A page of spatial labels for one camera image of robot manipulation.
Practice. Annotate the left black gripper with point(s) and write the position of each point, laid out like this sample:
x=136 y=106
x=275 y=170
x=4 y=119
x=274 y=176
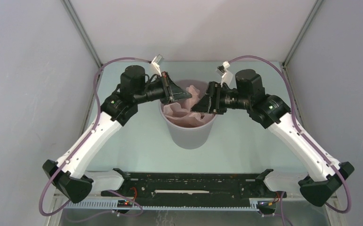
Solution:
x=171 y=92

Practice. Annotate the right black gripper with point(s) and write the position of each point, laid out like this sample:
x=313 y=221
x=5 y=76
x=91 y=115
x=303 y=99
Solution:
x=210 y=102

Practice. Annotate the pink plastic trash bag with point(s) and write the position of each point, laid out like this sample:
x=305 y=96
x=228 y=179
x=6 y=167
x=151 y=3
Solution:
x=180 y=113

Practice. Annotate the grey trash bin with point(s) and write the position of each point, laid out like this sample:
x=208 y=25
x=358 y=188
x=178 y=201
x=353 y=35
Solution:
x=189 y=138

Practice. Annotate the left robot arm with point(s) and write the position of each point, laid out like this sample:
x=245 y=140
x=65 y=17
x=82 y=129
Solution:
x=68 y=173

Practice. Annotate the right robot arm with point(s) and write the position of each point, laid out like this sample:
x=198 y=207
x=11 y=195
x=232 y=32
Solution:
x=325 y=174

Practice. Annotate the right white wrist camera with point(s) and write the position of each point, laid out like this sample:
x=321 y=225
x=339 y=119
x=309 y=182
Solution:
x=226 y=75

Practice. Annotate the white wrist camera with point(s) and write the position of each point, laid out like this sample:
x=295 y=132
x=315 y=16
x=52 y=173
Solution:
x=155 y=65
x=226 y=75

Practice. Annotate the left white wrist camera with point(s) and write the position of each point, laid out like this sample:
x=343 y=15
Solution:
x=155 y=65

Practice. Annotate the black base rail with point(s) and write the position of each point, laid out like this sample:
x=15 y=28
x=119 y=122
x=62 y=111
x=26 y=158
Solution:
x=198 y=189

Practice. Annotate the white cable duct strip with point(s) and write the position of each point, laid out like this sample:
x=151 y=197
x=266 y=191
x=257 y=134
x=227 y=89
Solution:
x=122 y=204

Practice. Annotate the left aluminium frame post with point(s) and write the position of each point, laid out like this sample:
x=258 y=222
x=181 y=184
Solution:
x=75 y=19

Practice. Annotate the aluminium frame post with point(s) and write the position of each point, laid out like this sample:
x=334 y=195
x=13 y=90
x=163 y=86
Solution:
x=303 y=30
x=75 y=19

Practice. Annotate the right aluminium frame post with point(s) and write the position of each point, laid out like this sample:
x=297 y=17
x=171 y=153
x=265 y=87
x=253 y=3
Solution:
x=303 y=30

